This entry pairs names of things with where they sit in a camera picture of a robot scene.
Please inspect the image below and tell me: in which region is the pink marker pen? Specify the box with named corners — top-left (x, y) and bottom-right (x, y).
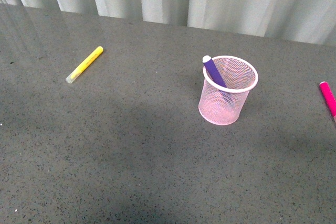
top-left (319, 81), bottom-right (336, 121)

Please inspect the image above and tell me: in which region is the yellow highlighter pen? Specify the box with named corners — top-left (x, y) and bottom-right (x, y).
top-left (66, 46), bottom-right (104, 83)

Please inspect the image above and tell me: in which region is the purple marker pen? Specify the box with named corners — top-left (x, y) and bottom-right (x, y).
top-left (202, 55), bottom-right (234, 106)

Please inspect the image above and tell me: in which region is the pink mesh pen cup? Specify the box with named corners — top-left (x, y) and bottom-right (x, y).
top-left (198, 55), bottom-right (258, 125)

